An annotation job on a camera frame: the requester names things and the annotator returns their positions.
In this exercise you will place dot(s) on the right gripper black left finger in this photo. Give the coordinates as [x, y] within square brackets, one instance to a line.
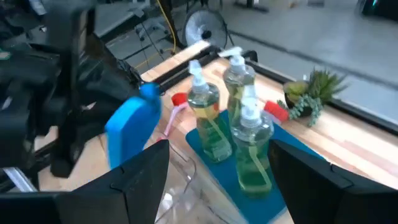
[130, 196]

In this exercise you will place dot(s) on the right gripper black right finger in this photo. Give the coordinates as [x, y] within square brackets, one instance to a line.
[317, 196]

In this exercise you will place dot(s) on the clear plastic bin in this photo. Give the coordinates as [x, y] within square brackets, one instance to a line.
[186, 199]

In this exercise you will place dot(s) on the light blue sponge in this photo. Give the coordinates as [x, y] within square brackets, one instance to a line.
[130, 130]

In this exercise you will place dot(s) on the clear green soap pump bottle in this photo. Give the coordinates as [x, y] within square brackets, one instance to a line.
[208, 124]
[237, 77]
[252, 155]

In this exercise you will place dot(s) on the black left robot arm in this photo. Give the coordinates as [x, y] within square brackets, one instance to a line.
[18, 93]

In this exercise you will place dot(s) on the teal plastic tray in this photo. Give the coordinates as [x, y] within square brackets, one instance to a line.
[264, 208]

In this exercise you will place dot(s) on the grey computer case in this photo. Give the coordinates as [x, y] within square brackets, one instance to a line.
[118, 18]

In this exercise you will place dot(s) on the small potted succulent plant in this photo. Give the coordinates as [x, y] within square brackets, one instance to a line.
[314, 90]

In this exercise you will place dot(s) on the black floor fan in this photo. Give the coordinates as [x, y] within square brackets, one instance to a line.
[199, 28]

